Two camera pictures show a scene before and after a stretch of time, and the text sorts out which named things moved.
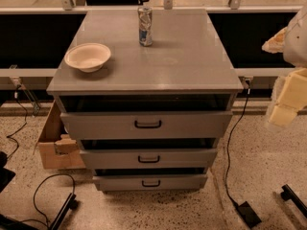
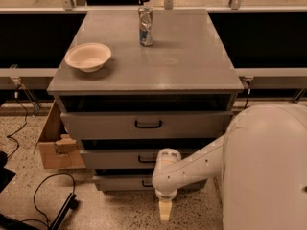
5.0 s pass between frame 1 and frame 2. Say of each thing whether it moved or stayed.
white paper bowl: stayed
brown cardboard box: stayed
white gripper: moved
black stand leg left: stayed
